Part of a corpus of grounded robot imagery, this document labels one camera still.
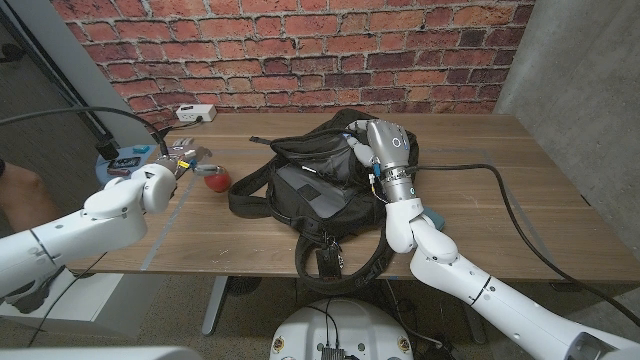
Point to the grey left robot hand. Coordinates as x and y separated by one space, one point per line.
187 152

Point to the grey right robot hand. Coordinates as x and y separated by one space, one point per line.
390 147

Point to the black backpack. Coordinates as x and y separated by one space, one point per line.
350 215

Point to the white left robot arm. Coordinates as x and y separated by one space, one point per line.
90 220

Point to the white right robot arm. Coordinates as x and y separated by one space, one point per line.
450 260

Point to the white power strip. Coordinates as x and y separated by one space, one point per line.
195 112

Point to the small teal box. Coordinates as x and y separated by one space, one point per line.
141 149

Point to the small red item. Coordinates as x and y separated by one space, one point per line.
119 172

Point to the blue round stool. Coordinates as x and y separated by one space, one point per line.
120 184

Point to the black cylinder cup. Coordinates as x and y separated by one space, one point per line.
107 151

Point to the teal sponge block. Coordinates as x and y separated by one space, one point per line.
437 219

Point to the black luggage tag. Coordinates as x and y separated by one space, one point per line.
328 262

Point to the red brick printed backdrop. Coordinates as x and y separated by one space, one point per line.
300 50

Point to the black round floor fan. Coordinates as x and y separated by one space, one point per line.
244 286

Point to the grey table leg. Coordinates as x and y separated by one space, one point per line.
215 305

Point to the person's bare leg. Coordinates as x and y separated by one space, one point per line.
25 200

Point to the white floor platform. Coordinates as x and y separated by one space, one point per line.
100 300

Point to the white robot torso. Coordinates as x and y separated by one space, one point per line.
340 325

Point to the grey sneaker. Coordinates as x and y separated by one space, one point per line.
27 302

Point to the grey door frame post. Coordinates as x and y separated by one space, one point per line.
75 65

